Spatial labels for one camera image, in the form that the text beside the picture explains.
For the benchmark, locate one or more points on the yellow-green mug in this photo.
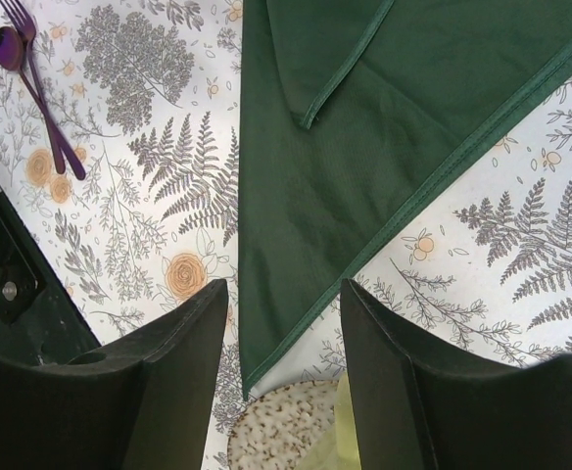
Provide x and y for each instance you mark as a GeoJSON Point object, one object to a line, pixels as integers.
{"type": "Point", "coordinates": [337, 449]}

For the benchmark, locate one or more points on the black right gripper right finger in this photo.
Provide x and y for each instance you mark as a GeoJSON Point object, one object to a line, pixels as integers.
{"type": "Point", "coordinates": [422, 403]}

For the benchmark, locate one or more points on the dark green cloth napkin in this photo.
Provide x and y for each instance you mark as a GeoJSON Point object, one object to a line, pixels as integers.
{"type": "Point", "coordinates": [355, 116]}

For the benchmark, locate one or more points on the purple metal spoon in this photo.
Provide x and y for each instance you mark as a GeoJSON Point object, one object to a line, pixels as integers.
{"type": "Point", "coordinates": [12, 59]}

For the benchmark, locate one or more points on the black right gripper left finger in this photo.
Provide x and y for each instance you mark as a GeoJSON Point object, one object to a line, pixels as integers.
{"type": "Point", "coordinates": [143, 401]}

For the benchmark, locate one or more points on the floral tablecloth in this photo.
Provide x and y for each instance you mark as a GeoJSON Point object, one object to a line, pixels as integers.
{"type": "Point", "coordinates": [149, 93]}

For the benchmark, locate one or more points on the speckled round coaster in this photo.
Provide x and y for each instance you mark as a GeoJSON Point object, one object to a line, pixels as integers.
{"type": "Point", "coordinates": [278, 429]}

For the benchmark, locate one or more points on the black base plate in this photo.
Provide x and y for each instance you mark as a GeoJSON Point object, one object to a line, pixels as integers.
{"type": "Point", "coordinates": [39, 323]}

